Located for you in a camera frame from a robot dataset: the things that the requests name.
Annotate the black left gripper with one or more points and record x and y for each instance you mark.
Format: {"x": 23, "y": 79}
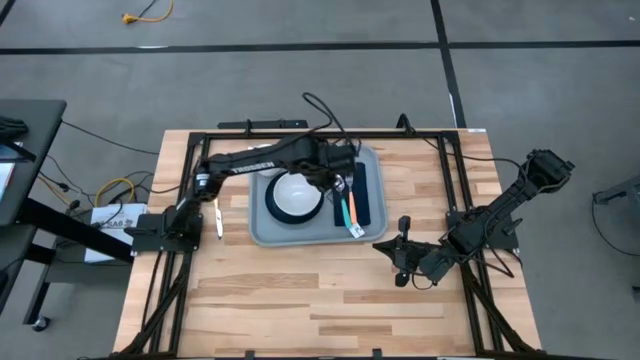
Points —
{"x": 322, "y": 160}

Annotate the navy cloth napkin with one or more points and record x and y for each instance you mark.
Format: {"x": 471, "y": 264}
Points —
{"x": 364, "y": 195}

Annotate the black flat metal bar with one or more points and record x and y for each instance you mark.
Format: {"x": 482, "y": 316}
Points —
{"x": 265, "y": 124}

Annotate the white ribbed bowl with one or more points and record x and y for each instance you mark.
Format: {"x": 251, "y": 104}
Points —
{"x": 297, "y": 195}

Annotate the white cardboard box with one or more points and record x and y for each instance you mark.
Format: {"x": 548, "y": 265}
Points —
{"x": 107, "y": 220}

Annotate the white and blue papers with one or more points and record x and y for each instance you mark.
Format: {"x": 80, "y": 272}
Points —
{"x": 4, "y": 175}

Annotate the black side desk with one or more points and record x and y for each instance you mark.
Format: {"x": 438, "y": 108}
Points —
{"x": 40, "y": 165}

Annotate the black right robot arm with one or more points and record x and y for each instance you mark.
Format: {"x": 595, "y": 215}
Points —
{"x": 500, "y": 210}

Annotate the dark teal plate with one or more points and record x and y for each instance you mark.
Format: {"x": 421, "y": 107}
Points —
{"x": 295, "y": 220}

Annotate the grey chair base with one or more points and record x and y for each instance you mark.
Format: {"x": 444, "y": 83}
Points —
{"x": 617, "y": 190}

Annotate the grey plastic tray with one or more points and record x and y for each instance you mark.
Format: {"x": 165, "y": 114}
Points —
{"x": 300, "y": 235}

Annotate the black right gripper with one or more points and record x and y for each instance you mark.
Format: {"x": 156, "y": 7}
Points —
{"x": 417, "y": 257}

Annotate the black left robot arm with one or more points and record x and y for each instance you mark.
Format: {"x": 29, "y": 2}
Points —
{"x": 250, "y": 165}

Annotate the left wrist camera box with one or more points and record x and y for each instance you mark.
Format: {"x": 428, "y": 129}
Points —
{"x": 347, "y": 157}

